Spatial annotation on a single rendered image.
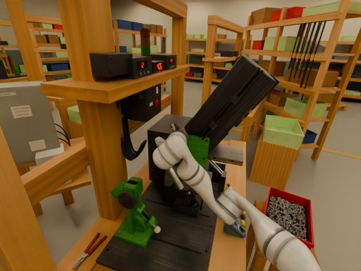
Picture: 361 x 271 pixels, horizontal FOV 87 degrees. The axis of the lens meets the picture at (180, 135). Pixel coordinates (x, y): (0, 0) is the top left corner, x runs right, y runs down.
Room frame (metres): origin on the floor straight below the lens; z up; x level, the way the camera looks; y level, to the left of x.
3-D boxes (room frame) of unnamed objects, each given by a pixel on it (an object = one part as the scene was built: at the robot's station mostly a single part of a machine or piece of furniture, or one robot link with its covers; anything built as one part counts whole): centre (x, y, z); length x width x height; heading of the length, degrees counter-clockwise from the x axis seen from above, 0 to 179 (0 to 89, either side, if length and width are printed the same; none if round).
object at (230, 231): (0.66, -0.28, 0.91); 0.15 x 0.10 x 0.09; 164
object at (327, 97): (6.19, -4.55, 0.22); 1.20 x 0.80 x 0.44; 102
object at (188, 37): (9.82, -1.37, 1.12); 3.22 x 0.55 x 2.23; 62
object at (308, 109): (3.85, -1.82, 1.19); 2.30 x 0.55 x 2.39; 13
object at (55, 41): (7.70, 4.30, 1.12); 3.22 x 0.55 x 2.23; 152
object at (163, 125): (1.07, 0.05, 1.07); 0.30 x 0.18 x 0.34; 164
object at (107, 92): (1.00, 0.20, 1.52); 0.90 x 0.25 x 0.04; 164
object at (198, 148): (0.84, -0.09, 1.17); 0.13 x 0.12 x 0.20; 164
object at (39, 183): (1.03, 0.31, 1.23); 1.30 x 0.05 x 0.09; 164
